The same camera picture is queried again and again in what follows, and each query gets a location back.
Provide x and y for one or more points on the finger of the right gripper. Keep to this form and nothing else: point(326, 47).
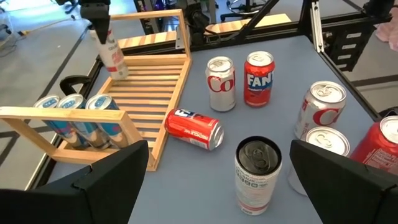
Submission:
point(102, 28)

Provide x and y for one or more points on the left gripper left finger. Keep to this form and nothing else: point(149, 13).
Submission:
point(77, 202)

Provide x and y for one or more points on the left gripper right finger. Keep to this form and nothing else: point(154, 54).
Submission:
point(348, 199)

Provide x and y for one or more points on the white Celsius peach can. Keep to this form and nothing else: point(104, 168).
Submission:
point(113, 59)
point(256, 186)

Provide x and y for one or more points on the wooden slatted shelf rack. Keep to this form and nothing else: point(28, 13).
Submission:
point(155, 59)

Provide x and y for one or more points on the blue silver energy drink can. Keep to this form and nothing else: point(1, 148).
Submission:
point(46, 102)
point(71, 101)
point(101, 102)

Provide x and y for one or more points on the silver Diet Coke can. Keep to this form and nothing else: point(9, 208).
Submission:
point(326, 140)
point(220, 93)
point(317, 112)

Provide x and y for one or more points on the red Fanta strawberry can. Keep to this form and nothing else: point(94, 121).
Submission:
point(258, 90)
point(376, 149)
point(192, 127)

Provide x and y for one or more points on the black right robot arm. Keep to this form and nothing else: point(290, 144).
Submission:
point(199, 21)

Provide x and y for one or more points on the black box with white labels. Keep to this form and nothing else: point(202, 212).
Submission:
point(342, 56)

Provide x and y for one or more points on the black office chair base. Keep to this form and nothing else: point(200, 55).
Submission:
point(245, 7)

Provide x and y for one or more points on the blue table mat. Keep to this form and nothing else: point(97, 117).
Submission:
point(295, 62)

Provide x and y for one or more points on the pink cloth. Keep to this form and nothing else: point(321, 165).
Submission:
point(388, 35)

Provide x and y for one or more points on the black diagonal frame strut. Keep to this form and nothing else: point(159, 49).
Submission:
point(258, 20)

